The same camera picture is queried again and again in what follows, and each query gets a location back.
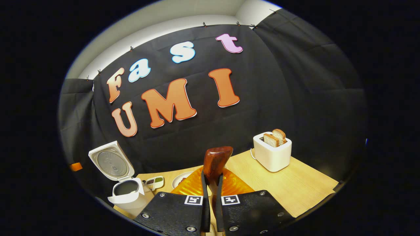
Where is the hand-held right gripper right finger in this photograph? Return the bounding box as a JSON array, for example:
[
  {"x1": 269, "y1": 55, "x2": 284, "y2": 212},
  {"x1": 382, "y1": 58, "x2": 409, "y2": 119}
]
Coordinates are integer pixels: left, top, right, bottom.
[{"x1": 215, "y1": 167, "x2": 295, "y2": 236}]

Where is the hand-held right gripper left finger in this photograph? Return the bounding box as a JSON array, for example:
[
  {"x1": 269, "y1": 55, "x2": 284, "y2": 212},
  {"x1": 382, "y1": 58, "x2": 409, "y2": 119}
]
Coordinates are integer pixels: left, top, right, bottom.
[{"x1": 134, "y1": 167, "x2": 211, "y2": 236}]

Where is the white divided rice dish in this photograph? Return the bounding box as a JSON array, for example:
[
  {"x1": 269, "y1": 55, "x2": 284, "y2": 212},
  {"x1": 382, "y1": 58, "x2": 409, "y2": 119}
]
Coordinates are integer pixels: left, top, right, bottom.
[{"x1": 142, "y1": 176, "x2": 165, "y2": 191}]

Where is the white rice cooker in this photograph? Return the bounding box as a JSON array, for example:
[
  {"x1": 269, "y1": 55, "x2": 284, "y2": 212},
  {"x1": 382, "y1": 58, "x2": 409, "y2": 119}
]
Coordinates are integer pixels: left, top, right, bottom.
[{"x1": 88, "y1": 141, "x2": 155, "y2": 220}]

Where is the brown wooden spoon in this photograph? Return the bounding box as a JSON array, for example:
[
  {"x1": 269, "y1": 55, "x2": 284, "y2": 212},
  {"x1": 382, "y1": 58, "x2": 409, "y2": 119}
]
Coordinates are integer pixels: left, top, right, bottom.
[{"x1": 202, "y1": 146, "x2": 234, "y2": 198}]

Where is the white oval plate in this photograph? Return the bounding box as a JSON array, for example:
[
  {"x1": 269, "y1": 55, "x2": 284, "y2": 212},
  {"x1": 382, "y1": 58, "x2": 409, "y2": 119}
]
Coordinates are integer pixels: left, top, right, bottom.
[{"x1": 171, "y1": 171, "x2": 195, "y2": 189}]

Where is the white toaster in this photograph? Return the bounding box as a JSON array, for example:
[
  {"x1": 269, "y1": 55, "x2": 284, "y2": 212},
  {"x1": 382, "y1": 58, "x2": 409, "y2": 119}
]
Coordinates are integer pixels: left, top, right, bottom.
[{"x1": 252, "y1": 131, "x2": 293, "y2": 173}]

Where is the black backdrop cloth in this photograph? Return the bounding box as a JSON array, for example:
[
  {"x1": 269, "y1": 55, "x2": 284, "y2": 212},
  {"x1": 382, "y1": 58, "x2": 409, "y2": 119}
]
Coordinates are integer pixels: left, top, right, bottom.
[{"x1": 59, "y1": 8, "x2": 367, "y2": 198}]

